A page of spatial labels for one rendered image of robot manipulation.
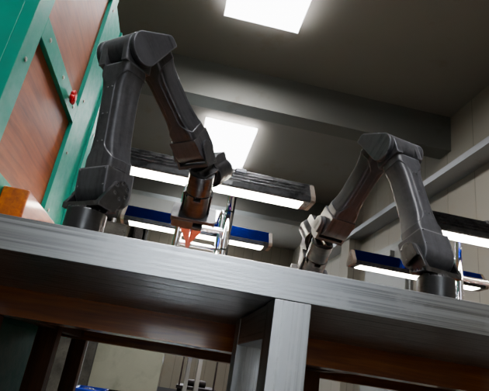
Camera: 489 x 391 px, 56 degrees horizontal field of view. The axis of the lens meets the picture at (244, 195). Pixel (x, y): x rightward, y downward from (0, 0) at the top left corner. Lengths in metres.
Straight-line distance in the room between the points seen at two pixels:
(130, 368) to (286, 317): 6.60
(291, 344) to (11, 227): 0.34
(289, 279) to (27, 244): 0.30
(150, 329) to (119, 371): 6.21
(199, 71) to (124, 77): 3.57
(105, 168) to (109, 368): 6.45
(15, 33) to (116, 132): 0.44
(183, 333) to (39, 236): 0.44
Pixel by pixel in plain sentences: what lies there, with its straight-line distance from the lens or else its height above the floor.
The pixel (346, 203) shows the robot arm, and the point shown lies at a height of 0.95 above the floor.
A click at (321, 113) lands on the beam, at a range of 4.42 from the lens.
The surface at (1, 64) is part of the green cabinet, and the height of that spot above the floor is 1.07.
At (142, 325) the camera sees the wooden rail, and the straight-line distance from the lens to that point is 0.93.
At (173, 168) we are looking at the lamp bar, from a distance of 1.32.
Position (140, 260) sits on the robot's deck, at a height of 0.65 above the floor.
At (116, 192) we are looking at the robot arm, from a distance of 0.76.
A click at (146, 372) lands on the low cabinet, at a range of 7.11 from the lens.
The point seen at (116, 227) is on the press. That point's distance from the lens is 5.97.
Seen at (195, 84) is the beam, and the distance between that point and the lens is 4.31.
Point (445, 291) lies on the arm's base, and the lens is 0.84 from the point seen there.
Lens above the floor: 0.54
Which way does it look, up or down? 21 degrees up
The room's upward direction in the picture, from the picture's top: 9 degrees clockwise
